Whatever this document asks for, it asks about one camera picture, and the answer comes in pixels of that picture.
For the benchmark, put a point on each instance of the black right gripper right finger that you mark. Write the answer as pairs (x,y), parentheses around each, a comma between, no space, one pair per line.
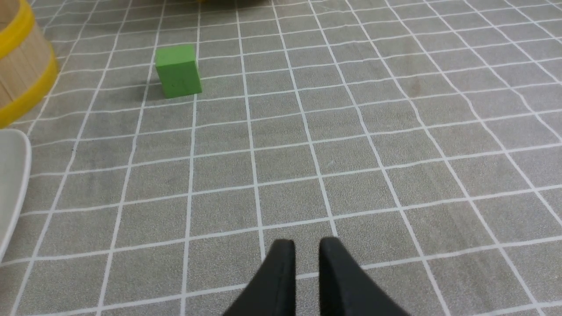
(345,289)

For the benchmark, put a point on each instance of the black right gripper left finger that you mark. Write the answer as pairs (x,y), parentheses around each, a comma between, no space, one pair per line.
(272,290)

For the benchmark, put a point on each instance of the white square plate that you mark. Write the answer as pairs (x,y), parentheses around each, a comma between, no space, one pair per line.
(15,168)

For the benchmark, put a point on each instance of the grey checkered tablecloth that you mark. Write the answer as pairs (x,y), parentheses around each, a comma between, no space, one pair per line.
(425,134)

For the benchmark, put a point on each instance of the green cube block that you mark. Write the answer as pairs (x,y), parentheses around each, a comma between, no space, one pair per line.
(177,69)

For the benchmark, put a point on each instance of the bamboo steamer basket yellow rim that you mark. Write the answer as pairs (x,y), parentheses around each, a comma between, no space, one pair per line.
(28,64)

